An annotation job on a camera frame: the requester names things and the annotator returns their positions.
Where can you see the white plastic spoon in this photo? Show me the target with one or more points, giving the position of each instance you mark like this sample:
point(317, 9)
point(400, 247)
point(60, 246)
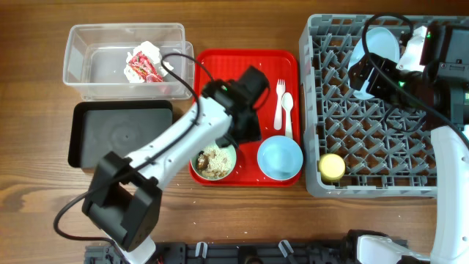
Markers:
point(287, 104)

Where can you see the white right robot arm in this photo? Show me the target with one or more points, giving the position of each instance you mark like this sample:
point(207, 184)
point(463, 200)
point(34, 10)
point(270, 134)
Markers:
point(430, 75)

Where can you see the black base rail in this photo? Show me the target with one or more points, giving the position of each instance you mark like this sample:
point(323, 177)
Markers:
point(173, 253)

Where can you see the white plastic fork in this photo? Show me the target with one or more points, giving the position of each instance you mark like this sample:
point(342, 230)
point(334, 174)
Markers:
point(280, 90)

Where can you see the yellow plastic cup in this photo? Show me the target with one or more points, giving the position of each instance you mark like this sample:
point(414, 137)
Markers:
point(331, 166)

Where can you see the grey dishwasher rack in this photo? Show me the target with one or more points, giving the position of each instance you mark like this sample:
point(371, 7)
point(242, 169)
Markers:
point(387, 151)

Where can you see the light blue plate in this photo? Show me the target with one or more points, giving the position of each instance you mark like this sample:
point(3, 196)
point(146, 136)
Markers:
point(379, 41)

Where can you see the red snack wrapper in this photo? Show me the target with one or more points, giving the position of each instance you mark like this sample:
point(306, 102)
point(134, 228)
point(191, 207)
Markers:
point(140, 69)

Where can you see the white napkin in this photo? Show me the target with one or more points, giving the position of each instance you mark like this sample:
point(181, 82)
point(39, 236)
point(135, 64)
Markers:
point(153, 52)

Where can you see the light blue bowl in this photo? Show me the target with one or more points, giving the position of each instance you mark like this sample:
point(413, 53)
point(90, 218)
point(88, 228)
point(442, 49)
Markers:
point(280, 158)

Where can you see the red serving tray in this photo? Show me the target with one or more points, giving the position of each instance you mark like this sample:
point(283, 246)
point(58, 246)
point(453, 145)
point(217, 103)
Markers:
point(229, 64)

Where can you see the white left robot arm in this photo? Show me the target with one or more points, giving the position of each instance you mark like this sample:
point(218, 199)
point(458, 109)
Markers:
point(124, 197)

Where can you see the green bowl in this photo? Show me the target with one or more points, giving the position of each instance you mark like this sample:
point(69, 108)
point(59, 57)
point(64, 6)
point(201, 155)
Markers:
point(216, 165)

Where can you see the clear plastic waste bin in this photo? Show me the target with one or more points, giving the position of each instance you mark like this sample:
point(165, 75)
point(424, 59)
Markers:
point(95, 54)

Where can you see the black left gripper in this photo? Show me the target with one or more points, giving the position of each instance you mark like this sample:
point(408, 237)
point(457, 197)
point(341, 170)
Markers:
point(253, 129)

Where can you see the black waste tray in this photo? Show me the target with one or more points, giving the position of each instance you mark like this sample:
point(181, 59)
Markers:
point(122, 127)

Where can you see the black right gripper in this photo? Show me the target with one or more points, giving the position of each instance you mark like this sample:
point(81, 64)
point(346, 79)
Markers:
point(365, 64)

